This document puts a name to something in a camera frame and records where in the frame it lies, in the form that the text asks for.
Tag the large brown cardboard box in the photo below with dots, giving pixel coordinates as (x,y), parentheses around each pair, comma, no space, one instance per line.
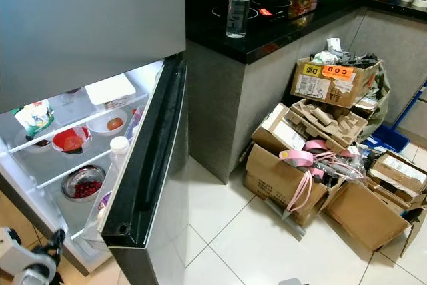
(273,181)

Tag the white flat food container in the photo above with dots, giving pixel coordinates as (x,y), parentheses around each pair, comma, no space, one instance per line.
(110,89)

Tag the purple and green jar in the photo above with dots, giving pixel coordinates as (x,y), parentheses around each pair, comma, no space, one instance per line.
(105,203)

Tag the white cup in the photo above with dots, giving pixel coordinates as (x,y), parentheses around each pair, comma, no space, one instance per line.
(421,2)

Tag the clear water bottle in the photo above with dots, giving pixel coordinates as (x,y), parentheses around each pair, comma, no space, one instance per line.
(239,5)

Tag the blue metal pole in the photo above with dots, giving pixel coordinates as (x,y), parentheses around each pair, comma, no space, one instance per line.
(415,98)

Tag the dark green bag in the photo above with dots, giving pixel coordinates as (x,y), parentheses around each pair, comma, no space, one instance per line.
(379,91)

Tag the grey stainless steel fridge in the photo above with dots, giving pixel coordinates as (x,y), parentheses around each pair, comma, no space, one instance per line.
(93,18)

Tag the cardboard box taped flaps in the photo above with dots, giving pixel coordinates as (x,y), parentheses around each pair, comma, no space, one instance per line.
(400,175)

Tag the white bowl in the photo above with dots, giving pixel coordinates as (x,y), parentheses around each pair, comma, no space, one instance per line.
(100,125)

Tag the black induction cooktop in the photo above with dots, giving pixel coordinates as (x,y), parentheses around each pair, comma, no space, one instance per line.
(280,5)

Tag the red tomato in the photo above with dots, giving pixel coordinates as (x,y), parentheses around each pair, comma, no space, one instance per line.
(115,123)

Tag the bowl with red food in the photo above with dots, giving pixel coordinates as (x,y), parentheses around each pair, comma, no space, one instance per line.
(70,141)

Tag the cardboard box white label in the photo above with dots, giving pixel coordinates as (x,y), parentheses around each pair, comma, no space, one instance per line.
(277,131)

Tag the purple carton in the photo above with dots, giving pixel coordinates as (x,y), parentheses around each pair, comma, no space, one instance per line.
(135,125)

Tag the white capped plastic bottle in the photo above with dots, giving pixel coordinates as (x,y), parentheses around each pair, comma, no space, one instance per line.
(119,155)

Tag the crumpled white packaging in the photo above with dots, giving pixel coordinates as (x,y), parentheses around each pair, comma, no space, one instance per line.
(327,57)

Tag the black edged fridge door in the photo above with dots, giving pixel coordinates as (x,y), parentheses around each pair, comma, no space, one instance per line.
(153,145)

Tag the blue plastic crate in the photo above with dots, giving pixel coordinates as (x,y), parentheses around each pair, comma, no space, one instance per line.
(390,139)

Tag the cardboard box orange labels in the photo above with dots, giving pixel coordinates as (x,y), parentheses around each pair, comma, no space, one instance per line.
(327,88)

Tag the moulded pulp packing tray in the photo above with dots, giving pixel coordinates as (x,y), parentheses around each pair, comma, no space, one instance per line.
(327,121)

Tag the black plastic parts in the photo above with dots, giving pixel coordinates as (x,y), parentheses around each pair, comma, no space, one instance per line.
(360,59)

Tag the glass fridge shelf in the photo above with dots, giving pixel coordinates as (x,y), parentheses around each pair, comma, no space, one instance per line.
(100,148)
(73,108)

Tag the plain brown cardboard box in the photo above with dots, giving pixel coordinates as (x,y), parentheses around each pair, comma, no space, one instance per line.
(363,215)

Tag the steel bowl of berries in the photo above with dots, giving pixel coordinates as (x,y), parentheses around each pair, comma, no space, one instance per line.
(83,188)

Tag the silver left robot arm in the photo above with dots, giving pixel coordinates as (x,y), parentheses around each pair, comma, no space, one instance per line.
(37,275)

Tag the green and white pouch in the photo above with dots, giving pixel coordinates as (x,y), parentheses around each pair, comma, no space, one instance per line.
(35,118)

